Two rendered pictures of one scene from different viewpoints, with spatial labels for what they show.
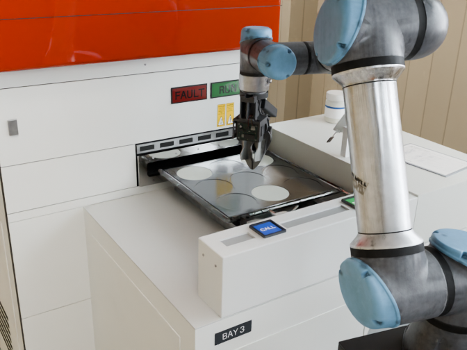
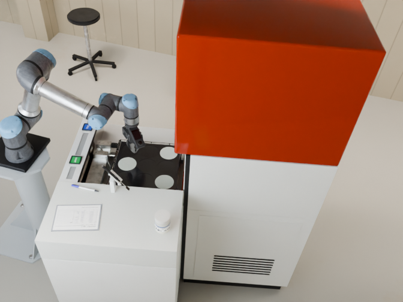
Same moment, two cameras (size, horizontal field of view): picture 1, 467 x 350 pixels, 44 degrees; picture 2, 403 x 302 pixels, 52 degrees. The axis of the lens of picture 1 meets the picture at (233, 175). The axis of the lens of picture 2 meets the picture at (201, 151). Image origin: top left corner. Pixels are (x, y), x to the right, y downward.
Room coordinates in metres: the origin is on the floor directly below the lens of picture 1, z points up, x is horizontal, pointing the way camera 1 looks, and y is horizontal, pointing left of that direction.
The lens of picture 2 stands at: (2.57, -1.16, 2.56)
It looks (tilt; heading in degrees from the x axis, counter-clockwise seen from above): 45 degrees down; 123
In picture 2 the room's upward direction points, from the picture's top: 5 degrees clockwise
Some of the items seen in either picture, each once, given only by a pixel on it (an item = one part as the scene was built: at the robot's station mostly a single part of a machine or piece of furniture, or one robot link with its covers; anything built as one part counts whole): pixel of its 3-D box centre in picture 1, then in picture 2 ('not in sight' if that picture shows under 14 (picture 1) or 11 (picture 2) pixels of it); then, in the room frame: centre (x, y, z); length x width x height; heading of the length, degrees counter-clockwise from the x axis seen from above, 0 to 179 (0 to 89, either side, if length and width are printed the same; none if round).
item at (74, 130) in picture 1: (148, 125); (191, 128); (1.57, 0.25, 1.02); 0.81 x 0.03 x 0.40; 124
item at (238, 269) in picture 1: (314, 243); (83, 153); (1.15, -0.19, 0.89); 0.55 x 0.09 x 0.14; 124
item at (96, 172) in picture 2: not in sight; (98, 168); (1.27, -0.20, 0.87); 0.36 x 0.08 x 0.03; 124
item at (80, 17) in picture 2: not in sight; (88, 41); (-0.52, 1.27, 0.30); 0.51 x 0.49 x 0.61; 22
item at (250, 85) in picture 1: (255, 82); (131, 118); (1.40, -0.05, 1.19); 0.08 x 0.08 x 0.05
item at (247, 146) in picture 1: (245, 153); not in sight; (1.40, -0.03, 1.00); 0.06 x 0.03 x 0.09; 160
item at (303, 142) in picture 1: (372, 167); (114, 223); (1.62, -0.41, 0.89); 0.62 x 0.35 x 0.14; 34
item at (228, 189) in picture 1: (247, 179); (146, 165); (1.49, -0.04, 0.90); 0.34 x 0.34 x 0.01; 34
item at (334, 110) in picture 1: (336, 106); (162, 222); (1.84, -0.33, 1.01); 0.07 x 0.07 x 0.10
